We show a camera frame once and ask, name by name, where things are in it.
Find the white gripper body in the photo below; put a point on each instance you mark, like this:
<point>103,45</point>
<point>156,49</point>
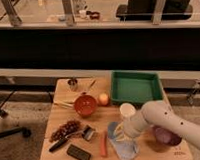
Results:
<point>135,125</point>

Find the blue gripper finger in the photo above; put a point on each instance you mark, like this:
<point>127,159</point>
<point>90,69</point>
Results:
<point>115,131</point>
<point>126,150</point>

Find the white paper cup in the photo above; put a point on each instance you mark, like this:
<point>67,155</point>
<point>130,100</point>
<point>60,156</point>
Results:
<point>127,110</point>

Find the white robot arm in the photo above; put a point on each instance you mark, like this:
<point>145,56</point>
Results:
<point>159,113</point>

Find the orange carrot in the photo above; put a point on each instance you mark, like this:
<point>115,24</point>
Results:
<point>102,146</point>

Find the peach apple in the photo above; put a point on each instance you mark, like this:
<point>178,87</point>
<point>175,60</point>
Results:
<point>103,99</point>

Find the purple bowl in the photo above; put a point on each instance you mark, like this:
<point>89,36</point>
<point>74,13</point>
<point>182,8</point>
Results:
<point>166,137</point>

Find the orange-red bowl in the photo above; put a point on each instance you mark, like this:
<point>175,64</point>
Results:
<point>85,105</point>

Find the green plastic tray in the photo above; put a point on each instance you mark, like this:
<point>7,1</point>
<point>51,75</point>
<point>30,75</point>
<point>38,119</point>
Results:
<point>134,87</point>

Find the bunch of dark grapes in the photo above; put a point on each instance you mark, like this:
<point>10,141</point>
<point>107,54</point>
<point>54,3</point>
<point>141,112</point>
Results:
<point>65,129</point>

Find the black rectangular block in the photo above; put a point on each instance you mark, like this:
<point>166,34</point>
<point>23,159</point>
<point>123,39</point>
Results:
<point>78,153</point>

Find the pale banana peel strips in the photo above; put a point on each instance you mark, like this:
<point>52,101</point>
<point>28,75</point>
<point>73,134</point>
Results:
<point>64,104</point>

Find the small metal cup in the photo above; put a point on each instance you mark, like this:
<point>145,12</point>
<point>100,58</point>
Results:
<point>73,84</point>

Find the black office chair base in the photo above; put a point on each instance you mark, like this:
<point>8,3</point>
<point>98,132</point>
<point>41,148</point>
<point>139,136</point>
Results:
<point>8,125</point>

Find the wooden-handled utensil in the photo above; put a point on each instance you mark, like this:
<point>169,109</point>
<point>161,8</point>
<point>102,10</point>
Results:
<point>89,87</point>

